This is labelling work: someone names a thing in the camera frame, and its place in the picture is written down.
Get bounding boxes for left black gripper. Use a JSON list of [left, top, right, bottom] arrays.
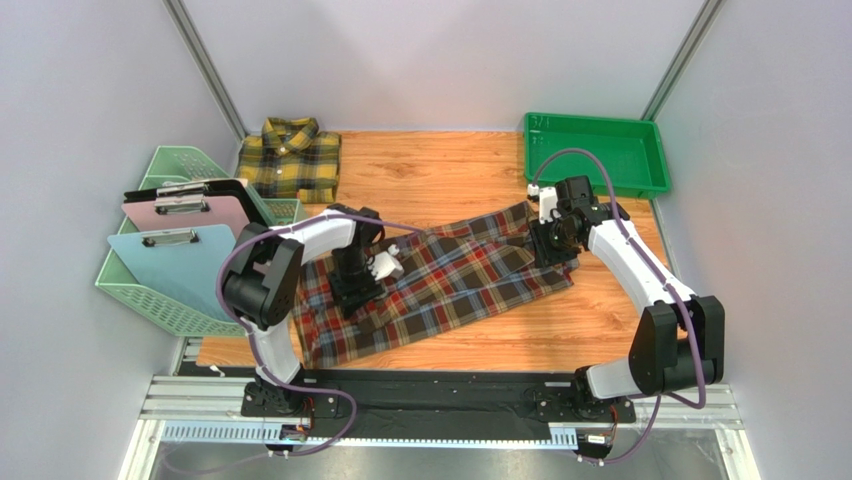
[[326, 246, 386, 320]]

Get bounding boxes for red brown plaid shirt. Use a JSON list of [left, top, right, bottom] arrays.
[[292, 202, 579, 369]]

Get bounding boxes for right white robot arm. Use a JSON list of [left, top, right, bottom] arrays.
[[527, 176, 725, 400]]

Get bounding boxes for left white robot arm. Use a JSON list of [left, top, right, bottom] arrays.
[[216, 204, 401, 389]]

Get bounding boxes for green plastic tray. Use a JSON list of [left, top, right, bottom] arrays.
[[523, 112, 671, 200]]

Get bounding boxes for yellow plaid folded shirt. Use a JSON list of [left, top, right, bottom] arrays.
[[236, 117, 343, 204]]

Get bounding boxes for blue clipboard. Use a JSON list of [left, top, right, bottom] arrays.
[[97, 225, 237, 336]]

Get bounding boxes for pink clipboard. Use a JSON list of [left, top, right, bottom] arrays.
[[122, 194, 250, 233]]

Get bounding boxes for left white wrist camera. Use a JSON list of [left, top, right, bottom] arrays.
[[368, 245, 404, 281]]

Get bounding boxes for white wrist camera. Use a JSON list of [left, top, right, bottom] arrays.
[[368, 245, 404, 281], [527, 183, 560, 224]]

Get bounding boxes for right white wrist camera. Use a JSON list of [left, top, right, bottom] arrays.
[[527, 183, 560, 224]]

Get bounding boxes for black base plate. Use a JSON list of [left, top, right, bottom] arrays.
[[223, 369, 637, 442]]

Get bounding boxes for aluminium rail frame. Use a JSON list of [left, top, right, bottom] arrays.
[[121, 339, 760, 479]]

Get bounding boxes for right corner aluminium post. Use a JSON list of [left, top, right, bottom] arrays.
[[641, 0, 726, 121]]

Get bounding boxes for corner aluminium post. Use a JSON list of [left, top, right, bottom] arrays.
[[641, 0, 726, 121], [162, 0, 249, 142]]

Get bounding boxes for left corner aluminium post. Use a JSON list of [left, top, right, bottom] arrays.
[[162, 0, 249, 142]]

